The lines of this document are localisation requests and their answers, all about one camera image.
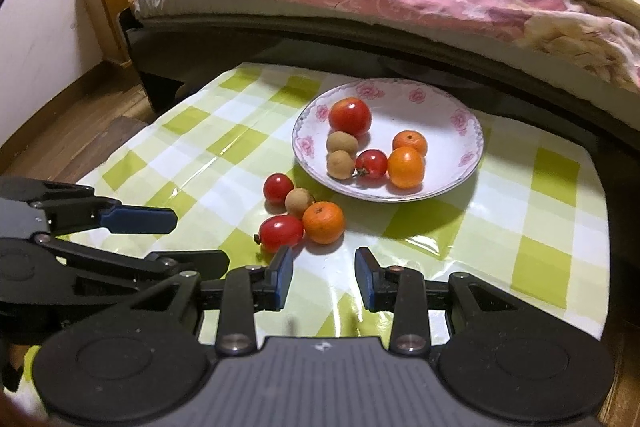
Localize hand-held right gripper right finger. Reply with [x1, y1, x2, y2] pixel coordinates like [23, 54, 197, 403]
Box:
[354, 246, 521, 356]

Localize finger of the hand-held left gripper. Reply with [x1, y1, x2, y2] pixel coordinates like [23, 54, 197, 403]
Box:
[37, 236, 231, 305]
[0, 178, 178, 235]

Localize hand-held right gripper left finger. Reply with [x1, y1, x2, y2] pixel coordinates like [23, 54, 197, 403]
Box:
[125, 246, 296, 356]

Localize red cherry tomato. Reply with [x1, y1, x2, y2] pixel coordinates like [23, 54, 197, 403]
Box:
[354, 149, 389, 181]
[263, 173, 295, 204]
[254, 215, 305, 253]

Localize small orange mandarin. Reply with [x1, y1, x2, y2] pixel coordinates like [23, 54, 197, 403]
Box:
[302, 201, 346, 245]
[387, 146, 426, 190]
[392, 130, 429, 156]

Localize brown longan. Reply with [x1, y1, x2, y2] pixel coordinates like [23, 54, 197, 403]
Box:
[285, 188, 315, 218]
[326, 131, 359, 154]
[327, 150, 356, 180]

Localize large red tomato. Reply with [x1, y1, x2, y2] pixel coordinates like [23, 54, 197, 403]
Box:
[328, 97, 373, 136]

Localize white floral rim plate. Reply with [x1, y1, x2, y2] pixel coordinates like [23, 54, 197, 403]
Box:
[292, 78, 484, 204]

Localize green white checked tablecloth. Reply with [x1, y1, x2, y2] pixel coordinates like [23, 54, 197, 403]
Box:
[20, 62, 614, 390]

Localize white mattress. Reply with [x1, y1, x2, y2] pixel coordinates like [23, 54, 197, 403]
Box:
[129, 0, 640, 118]

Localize dark bed frame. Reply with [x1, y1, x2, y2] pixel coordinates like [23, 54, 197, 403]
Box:
[119, 4, 640, 175]

